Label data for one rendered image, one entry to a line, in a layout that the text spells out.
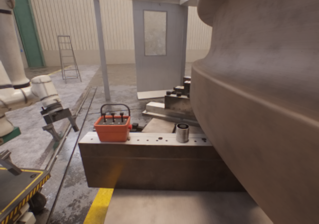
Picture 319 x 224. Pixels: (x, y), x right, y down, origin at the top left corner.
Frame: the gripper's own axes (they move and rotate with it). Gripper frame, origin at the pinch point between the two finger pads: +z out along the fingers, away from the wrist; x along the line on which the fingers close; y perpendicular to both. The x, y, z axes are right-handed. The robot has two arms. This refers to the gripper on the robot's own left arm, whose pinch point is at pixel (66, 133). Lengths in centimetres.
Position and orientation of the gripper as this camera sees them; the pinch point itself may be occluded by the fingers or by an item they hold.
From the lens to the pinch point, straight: 100.0
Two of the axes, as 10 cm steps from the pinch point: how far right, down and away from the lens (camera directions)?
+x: 2.4, -2.3, 9.4
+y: 9.0, -3.1, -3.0
